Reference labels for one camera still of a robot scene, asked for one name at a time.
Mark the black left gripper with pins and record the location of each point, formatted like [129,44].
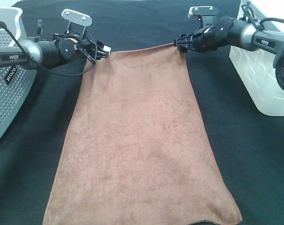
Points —
[69,47]

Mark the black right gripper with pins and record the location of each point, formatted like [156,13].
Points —
[192,42]

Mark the brown microfibre towel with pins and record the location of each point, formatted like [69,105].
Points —
[136,151]

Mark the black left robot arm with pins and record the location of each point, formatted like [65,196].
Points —
[36,53]

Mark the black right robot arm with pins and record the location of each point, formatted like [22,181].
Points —
[244,34]

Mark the white plastic basket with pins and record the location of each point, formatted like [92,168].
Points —
[256,68]

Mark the grey perforated laundry basket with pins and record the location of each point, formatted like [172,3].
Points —
[15,81]

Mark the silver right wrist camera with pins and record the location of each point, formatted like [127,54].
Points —
[206,15]

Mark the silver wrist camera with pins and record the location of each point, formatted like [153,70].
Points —
[206,15]
[74,17]

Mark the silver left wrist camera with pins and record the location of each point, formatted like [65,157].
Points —
[74,17]

